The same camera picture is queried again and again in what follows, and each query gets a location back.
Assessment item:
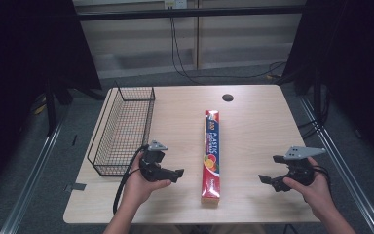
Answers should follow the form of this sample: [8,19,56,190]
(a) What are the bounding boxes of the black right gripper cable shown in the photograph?
[311,164,333,198]

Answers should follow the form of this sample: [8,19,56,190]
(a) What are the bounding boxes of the grey tape piece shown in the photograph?
[63,182,88,193]

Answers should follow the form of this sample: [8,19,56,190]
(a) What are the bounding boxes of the black cable bundle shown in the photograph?
[296,72,330,141]

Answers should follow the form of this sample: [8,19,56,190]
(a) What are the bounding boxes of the person's left hand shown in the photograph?
[121,151,173,211]

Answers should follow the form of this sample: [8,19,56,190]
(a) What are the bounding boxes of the red and blue plastic wrap box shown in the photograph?
[201,109,222,206]

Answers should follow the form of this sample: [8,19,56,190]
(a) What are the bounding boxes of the person's right hand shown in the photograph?
[282,156,338,219]

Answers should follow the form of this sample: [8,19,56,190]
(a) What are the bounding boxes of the black metal stand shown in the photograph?
[44,79,74,137]

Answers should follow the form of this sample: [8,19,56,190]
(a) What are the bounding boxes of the black curtain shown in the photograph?
[280,0,374,172]
[0,0,103,199]

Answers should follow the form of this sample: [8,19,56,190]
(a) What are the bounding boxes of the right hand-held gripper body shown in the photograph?
[281,145,327,188]

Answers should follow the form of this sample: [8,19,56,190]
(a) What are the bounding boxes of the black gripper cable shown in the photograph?
[311,164,333,198]
[112,144,150,215]

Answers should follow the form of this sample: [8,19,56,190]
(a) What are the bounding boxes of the black horizontal bar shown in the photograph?
[76,5,306,22]

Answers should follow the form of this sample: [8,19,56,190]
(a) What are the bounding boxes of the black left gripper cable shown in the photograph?
[112,144,150,215]

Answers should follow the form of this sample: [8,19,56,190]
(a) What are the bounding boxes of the white wall socket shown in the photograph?
[164,0,189,10]

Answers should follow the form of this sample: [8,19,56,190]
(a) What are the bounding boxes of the black wire basket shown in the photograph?
[87,81,157,177]

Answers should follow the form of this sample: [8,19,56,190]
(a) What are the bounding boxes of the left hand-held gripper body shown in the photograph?
[138,139,173,183]

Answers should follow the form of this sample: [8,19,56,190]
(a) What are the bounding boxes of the black floor cables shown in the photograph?
[169,15,287,86]

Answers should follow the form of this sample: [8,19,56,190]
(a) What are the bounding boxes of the metal floor rail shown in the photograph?
[298,96,374,234]
[0,120,63,234]

